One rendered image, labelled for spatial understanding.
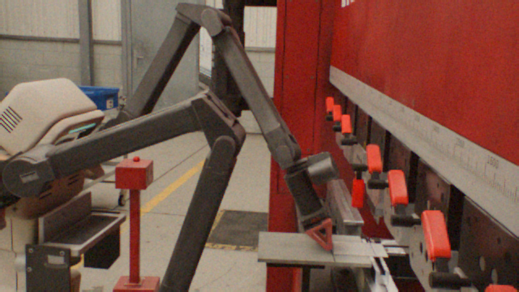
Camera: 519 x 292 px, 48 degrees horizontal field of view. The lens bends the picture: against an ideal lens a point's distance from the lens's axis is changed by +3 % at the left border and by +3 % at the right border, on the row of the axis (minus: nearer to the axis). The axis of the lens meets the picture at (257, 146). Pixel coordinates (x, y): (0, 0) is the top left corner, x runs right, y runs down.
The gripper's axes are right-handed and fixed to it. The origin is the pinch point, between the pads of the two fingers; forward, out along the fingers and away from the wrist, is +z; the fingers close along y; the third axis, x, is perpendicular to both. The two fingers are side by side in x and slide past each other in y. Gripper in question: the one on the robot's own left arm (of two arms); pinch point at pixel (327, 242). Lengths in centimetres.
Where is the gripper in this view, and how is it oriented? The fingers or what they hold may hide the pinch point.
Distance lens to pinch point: 144.4
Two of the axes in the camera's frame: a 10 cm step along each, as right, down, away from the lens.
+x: -9.0, 4.2, 1.1
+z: 4.3, 8.9, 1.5
